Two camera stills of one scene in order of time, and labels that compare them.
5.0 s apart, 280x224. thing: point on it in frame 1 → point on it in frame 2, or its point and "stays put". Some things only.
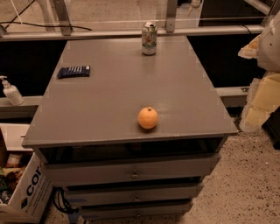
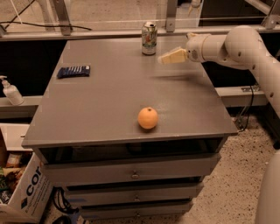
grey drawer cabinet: [129, 136] stays put
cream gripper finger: [251, 51] → [198, 49]
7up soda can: [149, 36] stays put
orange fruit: [148, 118] stays put
